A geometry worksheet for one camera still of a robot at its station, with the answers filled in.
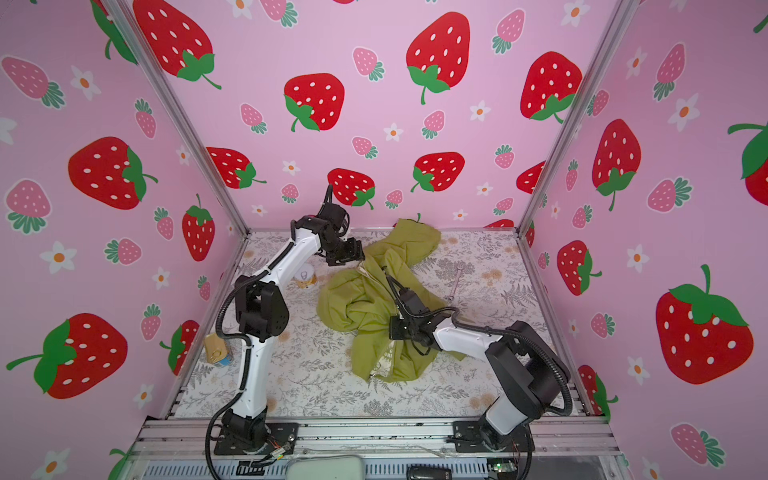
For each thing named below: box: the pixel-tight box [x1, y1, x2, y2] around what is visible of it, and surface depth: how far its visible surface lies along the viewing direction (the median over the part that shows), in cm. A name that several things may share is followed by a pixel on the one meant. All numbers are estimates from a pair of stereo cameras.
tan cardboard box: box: [204, 333, 228, 364], surface depth 86 cm
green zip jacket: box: [316, 219, 467, 383], surface depth 92 cm
